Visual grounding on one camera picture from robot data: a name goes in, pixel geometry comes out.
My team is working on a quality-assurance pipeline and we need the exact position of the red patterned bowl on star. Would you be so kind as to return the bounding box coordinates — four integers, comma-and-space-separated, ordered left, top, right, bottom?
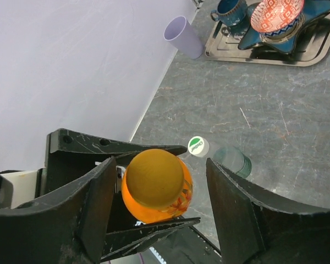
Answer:
250, 0, 305, 38

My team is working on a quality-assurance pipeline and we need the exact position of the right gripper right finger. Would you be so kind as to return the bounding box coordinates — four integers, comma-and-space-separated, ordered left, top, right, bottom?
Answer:
206, 158, 330, 263

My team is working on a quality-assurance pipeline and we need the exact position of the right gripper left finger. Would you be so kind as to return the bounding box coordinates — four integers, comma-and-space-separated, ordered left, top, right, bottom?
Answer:
0, 158, 116, 263

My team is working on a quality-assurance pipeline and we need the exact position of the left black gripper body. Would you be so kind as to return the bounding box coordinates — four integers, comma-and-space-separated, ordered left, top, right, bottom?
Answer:
107, 166, 141, 233

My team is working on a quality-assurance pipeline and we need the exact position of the lilac plastic cup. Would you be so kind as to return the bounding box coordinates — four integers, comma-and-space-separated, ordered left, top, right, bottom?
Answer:
163, 16, 204, 59

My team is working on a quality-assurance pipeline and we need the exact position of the dark blue mug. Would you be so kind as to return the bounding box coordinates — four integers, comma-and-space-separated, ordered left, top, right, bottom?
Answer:
210, 0, 248, 26

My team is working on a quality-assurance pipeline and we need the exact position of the orange juice bottle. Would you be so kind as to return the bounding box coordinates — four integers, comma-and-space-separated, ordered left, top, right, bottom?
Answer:
122, 148, 194, 224

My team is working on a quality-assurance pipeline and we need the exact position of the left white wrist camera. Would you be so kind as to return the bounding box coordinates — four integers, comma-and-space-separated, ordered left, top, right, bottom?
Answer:
0, 168, 44, 209

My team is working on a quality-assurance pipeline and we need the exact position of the blue star-shaped dish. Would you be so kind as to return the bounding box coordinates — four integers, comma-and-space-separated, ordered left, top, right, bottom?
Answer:
238, 1, 330, 54

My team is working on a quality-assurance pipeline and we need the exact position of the green label clear bottle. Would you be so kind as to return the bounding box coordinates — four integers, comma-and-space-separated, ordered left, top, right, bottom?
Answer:
188, 136, 252, 178

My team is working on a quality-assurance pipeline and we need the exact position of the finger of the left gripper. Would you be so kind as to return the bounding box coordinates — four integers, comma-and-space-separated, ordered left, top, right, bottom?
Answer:
43, 128, 187, 194
100, 217, 200, 262

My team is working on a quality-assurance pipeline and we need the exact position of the metal tray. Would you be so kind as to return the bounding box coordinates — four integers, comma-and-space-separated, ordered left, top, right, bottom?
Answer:
205, 14, 330, 67

